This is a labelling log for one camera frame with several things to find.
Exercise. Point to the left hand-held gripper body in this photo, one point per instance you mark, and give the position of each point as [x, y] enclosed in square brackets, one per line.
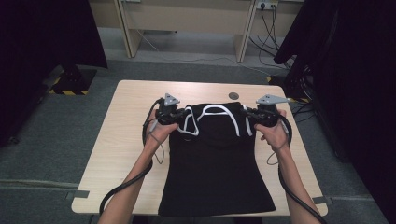
[166, 113]

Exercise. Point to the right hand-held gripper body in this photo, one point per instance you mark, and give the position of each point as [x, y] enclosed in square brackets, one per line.
[266, 115]

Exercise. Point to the black tank top white trim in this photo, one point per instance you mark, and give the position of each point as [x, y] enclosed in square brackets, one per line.
[214, 174]

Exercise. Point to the person's right hand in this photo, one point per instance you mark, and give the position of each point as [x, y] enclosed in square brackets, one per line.
[275, 135]

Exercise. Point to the person's left hand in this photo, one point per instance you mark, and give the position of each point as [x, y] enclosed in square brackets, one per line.
[158, 135]

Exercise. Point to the grey round table grommet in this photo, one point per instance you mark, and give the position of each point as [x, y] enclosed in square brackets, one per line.
[233, 95]

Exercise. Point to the black stand base striped tape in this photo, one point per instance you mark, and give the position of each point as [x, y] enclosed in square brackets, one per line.
[291, 88]
[74, 81]

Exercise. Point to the large black curtain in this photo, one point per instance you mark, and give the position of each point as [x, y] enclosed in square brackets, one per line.
[37, 46]
[358, 93]

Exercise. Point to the beige wooden desk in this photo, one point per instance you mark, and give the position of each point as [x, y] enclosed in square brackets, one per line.
[186, 15]

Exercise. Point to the grey tape strip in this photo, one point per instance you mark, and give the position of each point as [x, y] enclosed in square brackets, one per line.
[77, 194]
[323, 200]

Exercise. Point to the white wall power socket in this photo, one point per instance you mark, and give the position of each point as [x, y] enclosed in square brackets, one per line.
[266, 4]

